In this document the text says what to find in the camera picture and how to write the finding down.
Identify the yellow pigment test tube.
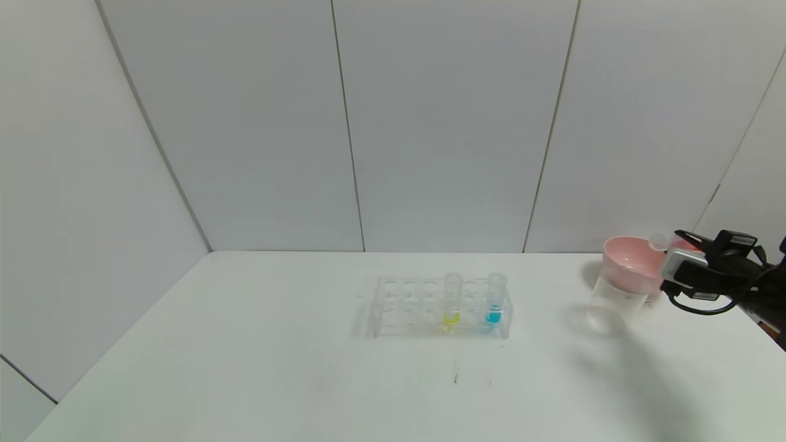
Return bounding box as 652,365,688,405
443,273,462,326

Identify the pink plastic funnel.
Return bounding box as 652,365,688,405
602,237,701,295

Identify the clear plastic beaker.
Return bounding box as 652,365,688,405
583,270,648,337

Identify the brown black object beside table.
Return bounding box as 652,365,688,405
759,310,786,352

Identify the blue pigment test tube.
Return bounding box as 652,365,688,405
486,273,507,326

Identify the clear plastic test tube rack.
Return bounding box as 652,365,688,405
367,274,512,340

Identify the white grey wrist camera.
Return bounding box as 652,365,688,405
660,248,709,281

